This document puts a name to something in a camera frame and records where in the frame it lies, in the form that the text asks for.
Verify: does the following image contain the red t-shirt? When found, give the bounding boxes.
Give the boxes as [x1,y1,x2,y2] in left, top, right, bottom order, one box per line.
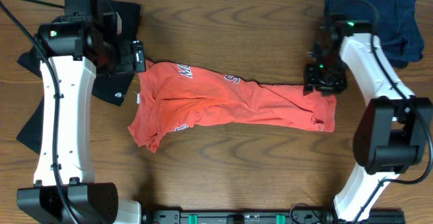
[128,61,337,152]

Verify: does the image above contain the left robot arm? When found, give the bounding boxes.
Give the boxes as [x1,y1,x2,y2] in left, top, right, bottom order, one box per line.
[17,0,146,223]

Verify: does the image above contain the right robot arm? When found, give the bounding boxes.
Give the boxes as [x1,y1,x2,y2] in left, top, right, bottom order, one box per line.
[304,14,432,223]

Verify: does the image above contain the black t-shirt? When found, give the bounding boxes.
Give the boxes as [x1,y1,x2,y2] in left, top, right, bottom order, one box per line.
[16,0,141,154]

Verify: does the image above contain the folded dark blue garment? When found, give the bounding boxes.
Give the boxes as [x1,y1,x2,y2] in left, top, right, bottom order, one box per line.
[324,0,424,68]

